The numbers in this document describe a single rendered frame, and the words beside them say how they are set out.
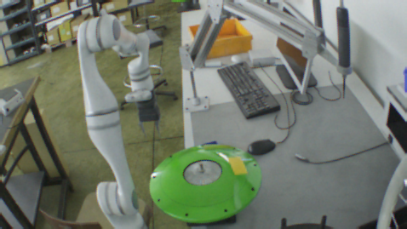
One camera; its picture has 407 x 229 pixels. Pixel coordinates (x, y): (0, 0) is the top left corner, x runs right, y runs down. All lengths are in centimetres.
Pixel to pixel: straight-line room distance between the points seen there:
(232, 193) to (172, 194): 15
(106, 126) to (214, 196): 33
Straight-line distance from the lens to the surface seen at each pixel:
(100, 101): 80
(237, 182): 94
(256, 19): 106
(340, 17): 84
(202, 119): 148
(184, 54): 144
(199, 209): 90
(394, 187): 52
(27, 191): 263
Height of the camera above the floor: 174
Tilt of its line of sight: 34 degrees down
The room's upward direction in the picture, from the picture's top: 9 degrees counter-clockwise
